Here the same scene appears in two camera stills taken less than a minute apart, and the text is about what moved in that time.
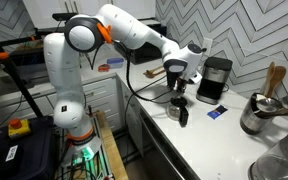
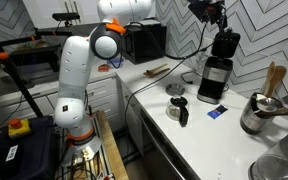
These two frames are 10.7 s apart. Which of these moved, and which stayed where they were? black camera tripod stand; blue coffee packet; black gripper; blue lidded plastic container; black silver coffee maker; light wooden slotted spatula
Moved: black gripper; black silver coffee maker
Stayed: light wooden slotted spatula; blue lidded plastic container; black camera tripod stand; blue coffee packet
